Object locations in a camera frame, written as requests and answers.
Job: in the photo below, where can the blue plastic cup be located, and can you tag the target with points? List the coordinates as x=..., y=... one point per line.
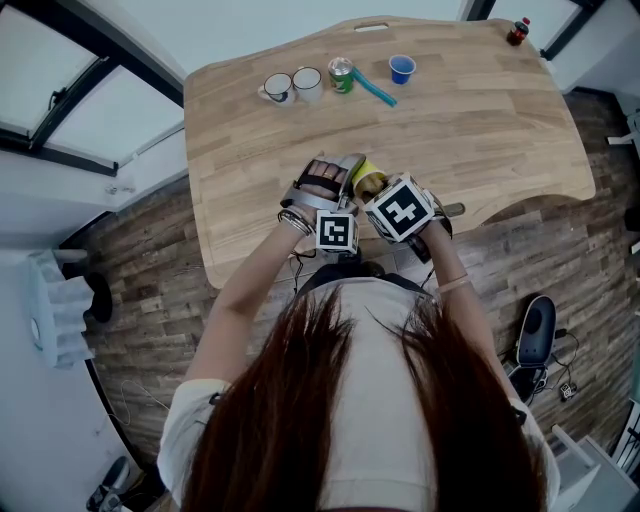
x=402, y=67

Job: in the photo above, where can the teal plastic stick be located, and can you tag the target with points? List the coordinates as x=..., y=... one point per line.
x=375, y=89

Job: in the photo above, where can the open black case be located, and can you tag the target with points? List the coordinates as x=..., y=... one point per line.
x=525, y=382

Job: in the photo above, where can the white mug with dark rim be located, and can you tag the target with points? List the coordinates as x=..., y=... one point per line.
x=277, y=86

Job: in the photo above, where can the person's dark trousers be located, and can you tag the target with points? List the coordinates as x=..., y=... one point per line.
x=340, y=272

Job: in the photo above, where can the person's white shirt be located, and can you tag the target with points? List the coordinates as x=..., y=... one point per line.
x=380, y=400

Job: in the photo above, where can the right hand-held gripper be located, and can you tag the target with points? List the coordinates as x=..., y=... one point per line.
x=400, y=210

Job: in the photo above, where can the green soda can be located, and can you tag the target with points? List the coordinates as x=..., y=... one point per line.
x=342, y=82

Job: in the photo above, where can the white side desk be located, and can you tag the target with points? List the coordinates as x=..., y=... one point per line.
x=622, y=140

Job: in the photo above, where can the pale cylinder post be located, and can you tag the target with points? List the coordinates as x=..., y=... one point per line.
x=70, y=255

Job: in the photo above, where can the person's left forearm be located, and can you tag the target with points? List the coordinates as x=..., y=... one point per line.
x=260, y=280

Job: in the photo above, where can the black round base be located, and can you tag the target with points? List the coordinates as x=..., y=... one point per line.
x=100, y=300

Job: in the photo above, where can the person's right forearm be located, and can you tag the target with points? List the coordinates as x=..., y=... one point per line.
x=445, y=255

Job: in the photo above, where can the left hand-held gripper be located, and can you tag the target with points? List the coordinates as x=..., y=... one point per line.
x=337, y=232

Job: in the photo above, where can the pink wrist band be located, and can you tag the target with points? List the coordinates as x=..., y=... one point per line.
x=452, y=285

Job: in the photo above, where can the white shelf unit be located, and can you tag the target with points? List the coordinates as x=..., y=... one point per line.
x=580, y=475

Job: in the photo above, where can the small patterned block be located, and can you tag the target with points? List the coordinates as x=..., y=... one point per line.
x=567, y=391

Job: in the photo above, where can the cola bottle with red cap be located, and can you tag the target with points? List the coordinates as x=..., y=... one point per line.
x=517, y=35

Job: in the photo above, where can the white ridged rack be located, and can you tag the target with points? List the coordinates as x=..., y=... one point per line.
x=55, y=310

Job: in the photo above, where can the black-framed casement window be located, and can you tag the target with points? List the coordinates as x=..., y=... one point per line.
x=525, y=15
x=50, y=75

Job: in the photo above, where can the person's left hand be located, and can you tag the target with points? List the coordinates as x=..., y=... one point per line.
x=325, y=175

